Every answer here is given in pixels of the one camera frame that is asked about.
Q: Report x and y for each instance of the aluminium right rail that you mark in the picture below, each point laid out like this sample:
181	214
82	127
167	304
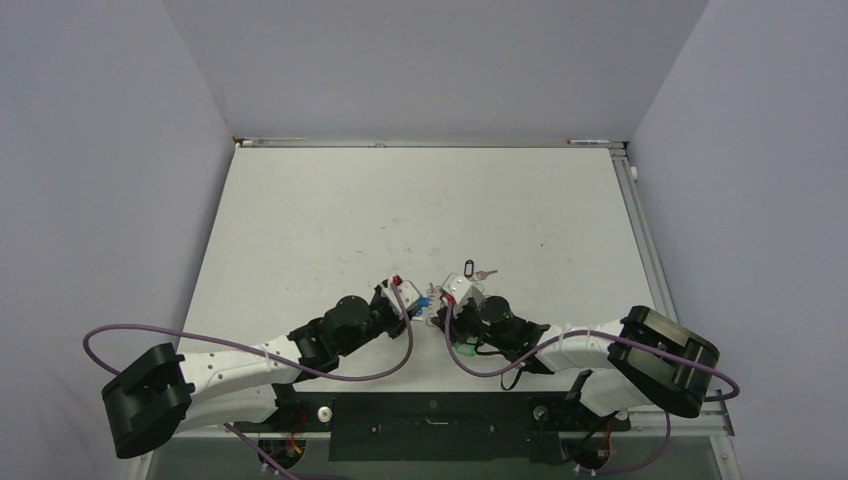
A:
648	252

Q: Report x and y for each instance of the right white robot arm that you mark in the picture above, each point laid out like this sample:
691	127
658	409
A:
642	359

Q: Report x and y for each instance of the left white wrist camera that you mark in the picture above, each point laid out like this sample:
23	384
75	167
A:
403	295

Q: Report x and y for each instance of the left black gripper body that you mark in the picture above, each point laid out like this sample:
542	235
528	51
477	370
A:
379	320

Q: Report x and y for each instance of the aluminium rail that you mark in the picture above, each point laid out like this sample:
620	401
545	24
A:
466	143
648	252

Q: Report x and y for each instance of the aluminium back rail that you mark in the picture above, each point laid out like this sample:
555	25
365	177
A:
466	143

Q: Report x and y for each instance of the green key tag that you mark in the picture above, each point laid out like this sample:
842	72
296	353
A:
464	349

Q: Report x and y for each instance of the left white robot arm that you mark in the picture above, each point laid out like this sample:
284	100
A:
164	392

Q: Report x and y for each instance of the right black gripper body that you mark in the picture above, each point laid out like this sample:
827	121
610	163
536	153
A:
467	321

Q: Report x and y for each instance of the black tagged key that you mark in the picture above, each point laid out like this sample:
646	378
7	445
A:
470	271

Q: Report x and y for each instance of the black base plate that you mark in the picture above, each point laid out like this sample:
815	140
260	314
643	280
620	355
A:
435	426

